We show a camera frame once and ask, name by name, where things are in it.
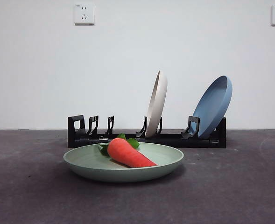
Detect orange carrot with green leaves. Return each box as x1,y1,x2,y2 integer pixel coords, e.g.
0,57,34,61
98,133,158,168

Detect green plate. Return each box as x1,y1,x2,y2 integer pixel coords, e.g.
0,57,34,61
63,142,185,183

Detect beige plate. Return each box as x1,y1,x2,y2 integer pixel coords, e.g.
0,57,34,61
144,70,169,139

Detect black plate rack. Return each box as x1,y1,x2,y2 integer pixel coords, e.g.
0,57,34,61
67,114,227,149

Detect blue plate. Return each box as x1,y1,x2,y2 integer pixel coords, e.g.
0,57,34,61
192,75,233,139

